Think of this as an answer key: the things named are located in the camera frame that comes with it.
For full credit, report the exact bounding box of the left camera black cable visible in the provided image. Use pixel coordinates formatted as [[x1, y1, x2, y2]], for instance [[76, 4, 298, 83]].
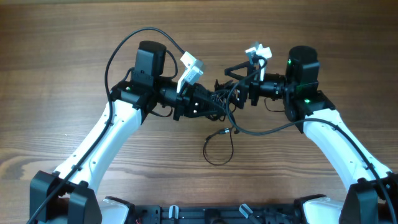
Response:
[[26, 27, 187, 224]]

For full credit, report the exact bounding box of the right camera black cable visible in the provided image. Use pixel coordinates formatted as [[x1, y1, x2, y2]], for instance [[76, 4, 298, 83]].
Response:
[[225, 55, 389, 224]]

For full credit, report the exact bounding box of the camera black cable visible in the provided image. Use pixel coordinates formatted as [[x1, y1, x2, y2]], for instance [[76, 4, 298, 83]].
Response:
[[26, 27, 187, 224], [225, 55, 389, 224]]

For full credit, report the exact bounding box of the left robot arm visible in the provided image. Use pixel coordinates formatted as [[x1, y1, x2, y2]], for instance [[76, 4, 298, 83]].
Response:
[[29, 40, 223, 223]]

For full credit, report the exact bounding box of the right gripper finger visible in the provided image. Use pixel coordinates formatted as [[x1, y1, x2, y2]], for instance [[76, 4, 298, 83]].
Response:
[[214, 80, 238, 105], [224, 61, 263, 82]]

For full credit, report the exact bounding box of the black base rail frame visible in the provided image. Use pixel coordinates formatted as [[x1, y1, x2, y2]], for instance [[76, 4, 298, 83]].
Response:
[[127, 204, 299, 224]]

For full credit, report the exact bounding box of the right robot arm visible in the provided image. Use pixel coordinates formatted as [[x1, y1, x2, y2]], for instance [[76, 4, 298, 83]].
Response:
[[224, 45, 397, 223]]

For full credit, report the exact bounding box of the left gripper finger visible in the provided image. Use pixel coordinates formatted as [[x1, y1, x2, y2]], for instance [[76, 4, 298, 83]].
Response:
[[195, 86, 227, 105], [186, 104, 225, 118]]

